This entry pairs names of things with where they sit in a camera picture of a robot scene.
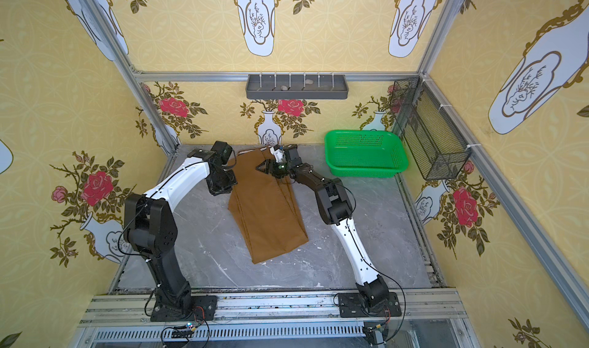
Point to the aluminium front rail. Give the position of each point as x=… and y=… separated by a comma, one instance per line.
x=272, y=307

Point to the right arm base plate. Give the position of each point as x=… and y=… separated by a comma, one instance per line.
x=355, y=305

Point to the small circuit board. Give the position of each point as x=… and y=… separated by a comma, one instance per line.
x=182, y=333

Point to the black wire mesh basket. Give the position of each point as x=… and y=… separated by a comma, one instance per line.
x=439, y=149

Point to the grey wall shelf tray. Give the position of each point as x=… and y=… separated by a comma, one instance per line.
x=303, y=86

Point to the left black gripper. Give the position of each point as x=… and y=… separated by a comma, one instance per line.
x=225, y=182

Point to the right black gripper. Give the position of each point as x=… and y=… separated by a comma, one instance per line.
x=280, y=162

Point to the green plastic basket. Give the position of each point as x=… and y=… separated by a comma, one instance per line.
x=366, y=154

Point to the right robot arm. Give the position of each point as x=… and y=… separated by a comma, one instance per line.
x=336, y=210

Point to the brown long pants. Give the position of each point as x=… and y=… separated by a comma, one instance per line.
x=265, y=210

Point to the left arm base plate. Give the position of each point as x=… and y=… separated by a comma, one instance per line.
x=193, y=307

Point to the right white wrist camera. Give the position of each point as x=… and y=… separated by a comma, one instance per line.
x=278, y=153

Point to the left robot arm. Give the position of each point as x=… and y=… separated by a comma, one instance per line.
x=150, y=228

